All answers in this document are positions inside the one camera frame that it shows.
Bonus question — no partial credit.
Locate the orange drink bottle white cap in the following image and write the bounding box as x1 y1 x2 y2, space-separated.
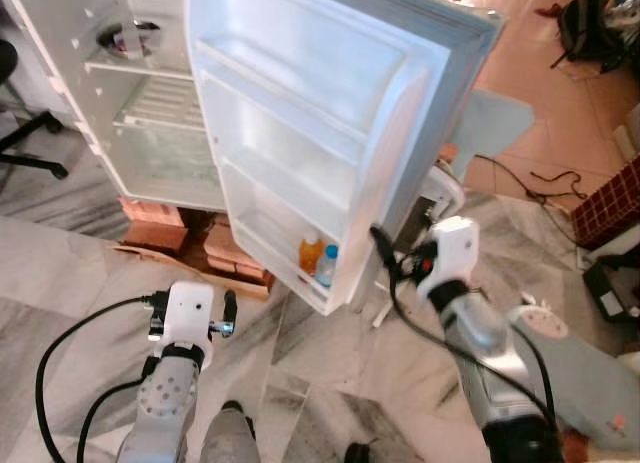
298 235 324 277

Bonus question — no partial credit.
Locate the white fridge door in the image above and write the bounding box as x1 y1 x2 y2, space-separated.
185 0 504 316

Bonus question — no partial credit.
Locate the white fridge cabinet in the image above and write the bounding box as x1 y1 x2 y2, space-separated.
0 0 236 212

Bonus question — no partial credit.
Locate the clear bottle blue cap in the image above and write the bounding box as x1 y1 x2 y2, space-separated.
315 245 340 289

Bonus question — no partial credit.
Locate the white plastic appliance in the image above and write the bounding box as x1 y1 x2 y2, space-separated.
400 163 467 254

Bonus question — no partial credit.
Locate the grey robot left leg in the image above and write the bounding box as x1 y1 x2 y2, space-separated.
200 400 262 463

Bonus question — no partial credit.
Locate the grey robot leg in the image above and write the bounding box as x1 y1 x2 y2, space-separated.
344 440 372 463
200 400 262 463

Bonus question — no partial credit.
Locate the grey robot right leg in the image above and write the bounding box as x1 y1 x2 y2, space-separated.
344 440 372 463

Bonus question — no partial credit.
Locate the black box with label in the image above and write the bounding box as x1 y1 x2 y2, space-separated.
584 257 640 325

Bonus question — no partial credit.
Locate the red tiled block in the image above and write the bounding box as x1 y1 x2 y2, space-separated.
572 158 640 250

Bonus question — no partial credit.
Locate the grey board with white disc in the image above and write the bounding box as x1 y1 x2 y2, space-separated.
505 301 640 454

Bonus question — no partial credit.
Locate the black office chair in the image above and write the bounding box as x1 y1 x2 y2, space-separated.
0 38 71 180

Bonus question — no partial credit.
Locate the metal bowl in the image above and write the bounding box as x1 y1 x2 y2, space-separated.
108 20 164 61

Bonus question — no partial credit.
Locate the black backpack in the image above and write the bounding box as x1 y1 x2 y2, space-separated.
555 0 640 70

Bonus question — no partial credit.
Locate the shiny metal pot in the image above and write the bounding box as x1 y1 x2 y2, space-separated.
604 0 640 26

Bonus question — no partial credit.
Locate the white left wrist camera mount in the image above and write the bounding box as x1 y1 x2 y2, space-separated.
160 280 216 350

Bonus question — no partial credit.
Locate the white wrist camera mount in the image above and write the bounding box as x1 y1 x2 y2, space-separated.
160 280 216 350
430 216 480 294

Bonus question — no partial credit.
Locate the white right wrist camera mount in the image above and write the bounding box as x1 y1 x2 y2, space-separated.
430 216 480 294

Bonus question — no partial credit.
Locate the thin black floor cable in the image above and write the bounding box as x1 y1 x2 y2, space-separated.
475 153 592 205

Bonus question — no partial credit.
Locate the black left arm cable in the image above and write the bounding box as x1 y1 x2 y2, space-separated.
34 294 167 463

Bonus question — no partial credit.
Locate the white wire fridge shelf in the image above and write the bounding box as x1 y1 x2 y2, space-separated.
115 73 207 132

